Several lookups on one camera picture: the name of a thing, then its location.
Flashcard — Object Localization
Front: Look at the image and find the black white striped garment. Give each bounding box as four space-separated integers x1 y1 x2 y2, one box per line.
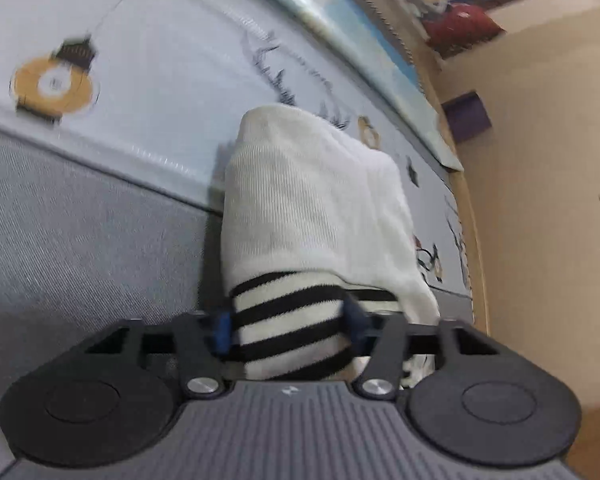
221 105 440 382

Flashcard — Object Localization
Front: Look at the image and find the printed deer bed sheet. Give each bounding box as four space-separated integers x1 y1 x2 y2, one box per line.
0 0 470 296

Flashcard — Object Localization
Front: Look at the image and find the dark red cat cushion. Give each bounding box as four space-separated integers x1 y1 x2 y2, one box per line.
422 3 505 58

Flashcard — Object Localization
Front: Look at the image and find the light blue patterned blanket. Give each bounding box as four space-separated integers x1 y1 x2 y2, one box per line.
275 0 463 171

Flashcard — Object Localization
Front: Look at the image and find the purple box by wall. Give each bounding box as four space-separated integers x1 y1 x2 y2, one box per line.
442 91 492 144

